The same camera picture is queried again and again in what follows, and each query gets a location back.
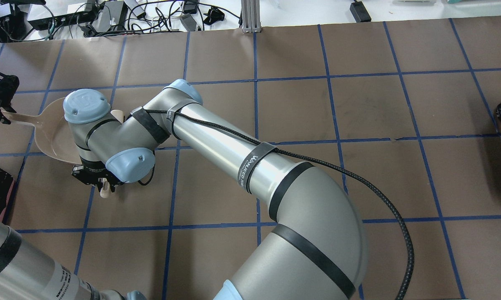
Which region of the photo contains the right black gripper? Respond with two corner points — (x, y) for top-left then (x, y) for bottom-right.
(72, 165), (124, 193)

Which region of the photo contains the beige plastic dustpan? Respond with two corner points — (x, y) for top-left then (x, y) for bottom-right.
(3, 97), (81, 165)

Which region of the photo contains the white hand brush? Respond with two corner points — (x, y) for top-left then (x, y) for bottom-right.
(99, 110), (125, 199)

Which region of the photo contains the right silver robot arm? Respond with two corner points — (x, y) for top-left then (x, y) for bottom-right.
(63, 79), (368, 300)

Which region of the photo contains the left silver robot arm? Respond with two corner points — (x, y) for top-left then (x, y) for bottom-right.
(0, 72), (145, 300)

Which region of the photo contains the black power strip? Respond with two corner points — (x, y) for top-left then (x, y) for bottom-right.
(26, 0), (98, 30)

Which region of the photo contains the black power adapter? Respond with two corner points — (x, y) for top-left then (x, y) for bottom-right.
(349, 0), (372, 23)

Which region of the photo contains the aluminium frame post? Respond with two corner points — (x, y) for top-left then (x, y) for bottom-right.
(240, 0), (262, 33)

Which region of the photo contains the black braided right cable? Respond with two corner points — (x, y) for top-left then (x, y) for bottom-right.
(144, 109), (415, 300)

